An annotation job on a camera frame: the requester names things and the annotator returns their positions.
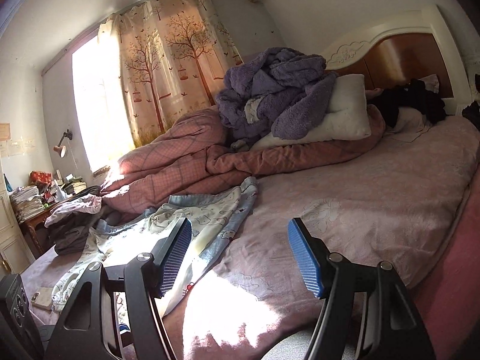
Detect white Hello Kitty pants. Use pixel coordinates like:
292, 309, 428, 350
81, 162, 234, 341
52, 176, 258, 315

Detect smartphone on bed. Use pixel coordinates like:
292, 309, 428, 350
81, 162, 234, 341
31, 287, 53, 311

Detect cream drawer cabinet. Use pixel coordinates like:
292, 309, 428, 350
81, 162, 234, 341
0, 177, 35, 275

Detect dark folded clothes stack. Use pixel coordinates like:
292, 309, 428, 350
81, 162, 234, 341
44, 185, 106, 255

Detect pink cartoon folded garment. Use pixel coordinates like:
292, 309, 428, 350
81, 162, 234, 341
44, 193, 102, 228

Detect wooden desk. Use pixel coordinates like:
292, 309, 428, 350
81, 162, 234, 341
19, 202, 63, 257

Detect stack of books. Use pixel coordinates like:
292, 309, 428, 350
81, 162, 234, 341
61, 175, 87, 195

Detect pink plaid quilt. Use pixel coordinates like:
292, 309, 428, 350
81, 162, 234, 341
101, 106, 386, 215

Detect stack of papers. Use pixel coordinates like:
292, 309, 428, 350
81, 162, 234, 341
9, 185, 45, 223

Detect red box on desk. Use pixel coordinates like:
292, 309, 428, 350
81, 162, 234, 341
28, 171, 52, 185

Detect white pillow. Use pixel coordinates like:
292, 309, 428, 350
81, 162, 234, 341
251, 74, 371, 150

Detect black clothes near headboard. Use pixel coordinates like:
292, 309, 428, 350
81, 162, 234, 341
367, 79, 447, 128

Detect tree print curtain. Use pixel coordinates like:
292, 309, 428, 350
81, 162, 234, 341
97, 0, 242, 147

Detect purple fleece blanket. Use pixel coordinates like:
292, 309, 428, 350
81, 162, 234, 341
216, 47, 338, 146

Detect white wooden headboard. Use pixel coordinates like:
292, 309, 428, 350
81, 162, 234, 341
321, 4, 473, 115

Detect pink wall lamp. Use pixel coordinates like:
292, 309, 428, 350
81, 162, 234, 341
52, 128, 73, 158

